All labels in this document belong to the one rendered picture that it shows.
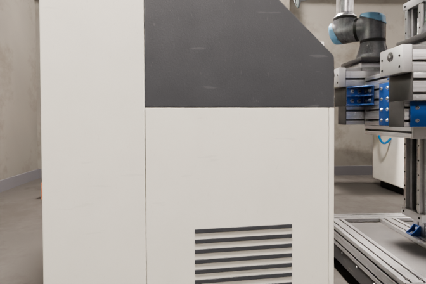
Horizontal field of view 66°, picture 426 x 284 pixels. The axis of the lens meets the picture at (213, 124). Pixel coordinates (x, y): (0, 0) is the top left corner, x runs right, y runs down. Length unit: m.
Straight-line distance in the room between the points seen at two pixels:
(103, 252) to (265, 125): 0.59
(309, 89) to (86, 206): 0.74
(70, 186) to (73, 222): 0.10
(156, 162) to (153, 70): 0.26
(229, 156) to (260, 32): 0.38
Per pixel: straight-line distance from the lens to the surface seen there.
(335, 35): 1.87
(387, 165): 3.83
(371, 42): 1.79
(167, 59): 0.97
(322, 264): 1.17
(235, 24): 1.02
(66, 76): 1.00
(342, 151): 4.66
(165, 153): 0.96
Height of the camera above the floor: 0.76
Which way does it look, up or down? 1 degrees down
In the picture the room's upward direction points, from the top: straight up
